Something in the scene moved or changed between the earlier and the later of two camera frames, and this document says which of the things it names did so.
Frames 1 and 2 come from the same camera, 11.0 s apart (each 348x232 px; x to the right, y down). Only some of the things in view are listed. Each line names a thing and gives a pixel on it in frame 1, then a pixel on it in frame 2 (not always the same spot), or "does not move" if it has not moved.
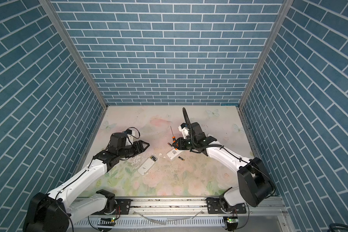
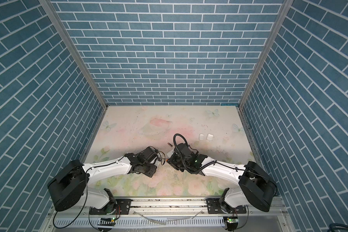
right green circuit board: x=232 y=223 does not move
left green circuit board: x=107 y=222 does not move
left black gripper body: x=129 y=151 -> x=149 y=169
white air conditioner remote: x=173 y=153 does not move
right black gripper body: x=184 y=144 -> x=175 y=161
